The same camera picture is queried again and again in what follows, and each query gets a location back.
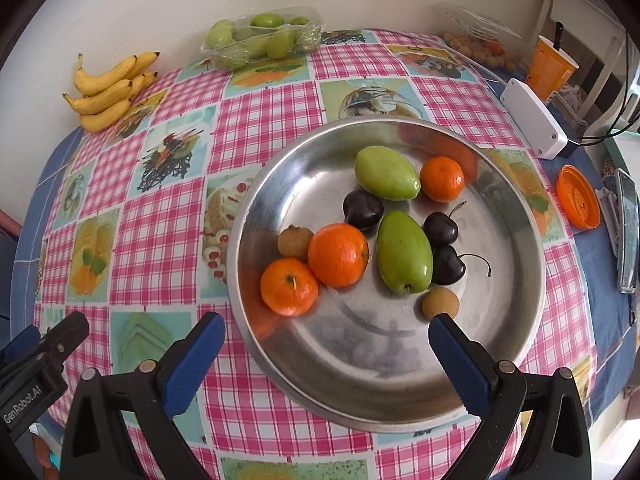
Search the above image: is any small brown longan fruit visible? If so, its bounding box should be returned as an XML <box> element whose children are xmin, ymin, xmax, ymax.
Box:
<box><xmin>421</xmin><ymin>286</ymin><xmax>460</xmax><ymax>320</ymax></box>

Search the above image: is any dark cherry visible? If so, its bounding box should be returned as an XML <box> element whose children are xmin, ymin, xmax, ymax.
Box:
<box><xmin>432</xmin><ymin>245</ymin><xmax>492</xmax><ymax>286</ymax></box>
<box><xmin>343</xmin><ymin>191</ymin><xmax>384</xmax><ymax>231</ymax></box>
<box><xmin>422</xmin><ymin>200</ymin><xmax>466</xmax><ymax>249</ymax></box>

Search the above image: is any small tangerine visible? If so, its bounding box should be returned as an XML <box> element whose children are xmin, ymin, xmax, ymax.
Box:
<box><xmin>260</xmin><ymin>258</ymin><xmax>319</xmax><ymax>316</ymax></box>

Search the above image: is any green mango-shaped fruit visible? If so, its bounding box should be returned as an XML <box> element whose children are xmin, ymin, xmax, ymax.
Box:
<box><xmin>376</xmin><ymin>210</ymin><xmax>434</xmax><ymax>296</ymax></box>
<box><xmin>354</xmin><ymin>145</ymin><xmax>421</xmax><ymax>200</ymax></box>

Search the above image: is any orange tangerine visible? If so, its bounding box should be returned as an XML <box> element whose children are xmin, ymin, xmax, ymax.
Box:
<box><xmin>420</xmin><ymin>156</ymin><xmax>465</xmax><ymax>203</ymax></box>

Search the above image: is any orange plastic lid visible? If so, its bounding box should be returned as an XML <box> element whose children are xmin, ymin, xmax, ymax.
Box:
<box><xmin>555</xmin><ymin>165</ymin><xmax>601</xmax><ymax>231</ymax></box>

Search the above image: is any bunch of yellow bananas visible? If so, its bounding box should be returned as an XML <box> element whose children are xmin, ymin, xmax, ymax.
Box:
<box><xmin>62</xmin><ymin>51</ymin><xmax>160</xmax><ymax>133</ymax></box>

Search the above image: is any round stainless steel bowl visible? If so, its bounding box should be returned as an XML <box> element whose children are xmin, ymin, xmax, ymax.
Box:
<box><xmin>227</xmin><ymin>116</ymin><xmax>546</xmax><ymax>434</ymax></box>

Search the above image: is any black power adapter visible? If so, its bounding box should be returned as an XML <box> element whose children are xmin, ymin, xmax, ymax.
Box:
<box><xmin>558</xmin><ymin>139</ymin><xmax>582</xmax><ymax>158</ymax></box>

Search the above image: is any white rectangular device box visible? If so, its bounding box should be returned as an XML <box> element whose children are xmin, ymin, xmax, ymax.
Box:
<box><xmin>500</xmin><ymin>78</ymin><xmax>568</xmax><ymax>160</ymax></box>

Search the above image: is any plastic tray of green jujubes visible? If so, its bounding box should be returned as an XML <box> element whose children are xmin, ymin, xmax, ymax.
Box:
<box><xmin>200</xmin><ymin>6</ymin><xmax>324</xmax><ymax>72</ymax></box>

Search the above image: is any orange paper cup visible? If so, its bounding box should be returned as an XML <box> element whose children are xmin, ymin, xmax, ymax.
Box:
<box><xmin>525</xmin><ymin>22</ymin><xmax>579</xmax><ymax>102</ymax></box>

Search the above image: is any plastic box of longans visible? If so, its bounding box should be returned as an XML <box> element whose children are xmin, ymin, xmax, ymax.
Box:
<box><xmin>437</xmin><ymin>2</ymin><xmax>525</xmax><ymax>74</ymax></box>

